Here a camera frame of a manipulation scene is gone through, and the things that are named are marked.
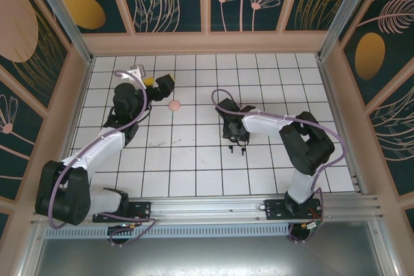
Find aluminium frame post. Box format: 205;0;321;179
316;0;386;62
25;0;95;65
368;214;399;276
16;222;45;276

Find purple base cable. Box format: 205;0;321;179
102;213;160;248
289;222;311;244

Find grey slotted cable duct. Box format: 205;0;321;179
43;224;292;240

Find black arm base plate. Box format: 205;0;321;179
263;197;324;221
92;200;153;224

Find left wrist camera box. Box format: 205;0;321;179
114;63;147;81

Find wall panel large pink oval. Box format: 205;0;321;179
0;0;72;112

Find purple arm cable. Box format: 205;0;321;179
211;88;344;199
47;69;151;230

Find wall panel orange circle leaves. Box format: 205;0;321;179
114;0;208;34

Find aluminium side rail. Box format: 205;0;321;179
315;54;368;196

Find wall panel gold oval feather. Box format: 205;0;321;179
338;0;414;107

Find wall panel small gold oval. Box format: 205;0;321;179
40;0;136;35

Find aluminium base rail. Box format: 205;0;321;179
30;193;386;226

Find wall panel single flower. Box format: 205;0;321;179
0;64;49;201

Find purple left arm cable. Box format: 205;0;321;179
47;69;151;230

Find green circuit board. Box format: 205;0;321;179
303;219;325;235

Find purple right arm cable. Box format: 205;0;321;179
211;88;344;199

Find wall panel pink leaf outlines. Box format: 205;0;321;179
367;70;414;196

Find grey metal sheet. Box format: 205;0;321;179
30;237;394;276

